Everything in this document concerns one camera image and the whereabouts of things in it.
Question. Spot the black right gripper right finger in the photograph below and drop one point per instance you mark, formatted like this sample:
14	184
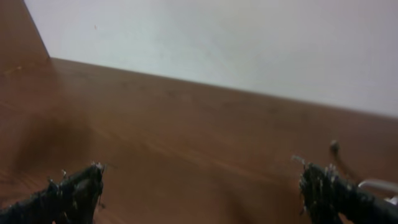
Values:
326	195

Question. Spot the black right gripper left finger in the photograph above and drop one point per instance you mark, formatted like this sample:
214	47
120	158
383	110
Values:
73	200

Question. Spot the brown cardboard side panel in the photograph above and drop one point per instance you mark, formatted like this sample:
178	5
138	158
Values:
21	45

